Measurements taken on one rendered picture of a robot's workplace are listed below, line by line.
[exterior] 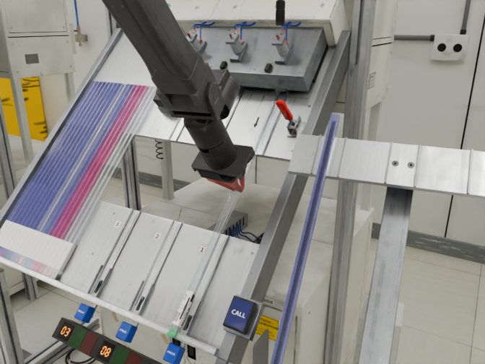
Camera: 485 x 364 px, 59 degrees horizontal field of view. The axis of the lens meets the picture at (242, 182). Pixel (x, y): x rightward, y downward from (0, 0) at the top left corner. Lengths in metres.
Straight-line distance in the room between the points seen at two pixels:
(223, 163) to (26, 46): 1.50
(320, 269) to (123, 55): 0.80
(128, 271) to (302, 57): 0.55
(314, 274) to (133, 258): 0.48
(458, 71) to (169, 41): 2.01
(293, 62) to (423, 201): 1.81
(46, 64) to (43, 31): 0.14
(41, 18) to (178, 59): 1.62
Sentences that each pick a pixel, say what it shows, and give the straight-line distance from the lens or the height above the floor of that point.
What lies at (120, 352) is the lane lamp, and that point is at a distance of 0.87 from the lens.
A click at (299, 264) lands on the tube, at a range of 0.62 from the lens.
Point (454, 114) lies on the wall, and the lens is 2.47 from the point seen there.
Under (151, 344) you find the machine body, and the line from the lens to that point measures 1.43.
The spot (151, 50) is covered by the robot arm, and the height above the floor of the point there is 1.19.
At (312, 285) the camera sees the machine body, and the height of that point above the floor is 0.62.
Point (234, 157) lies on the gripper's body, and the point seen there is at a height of 1.01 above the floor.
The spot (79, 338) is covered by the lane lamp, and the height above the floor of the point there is 0.66.
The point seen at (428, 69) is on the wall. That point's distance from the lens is 2.46.
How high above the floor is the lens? 1.23
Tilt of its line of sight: 20 degrees down
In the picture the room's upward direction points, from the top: straight up
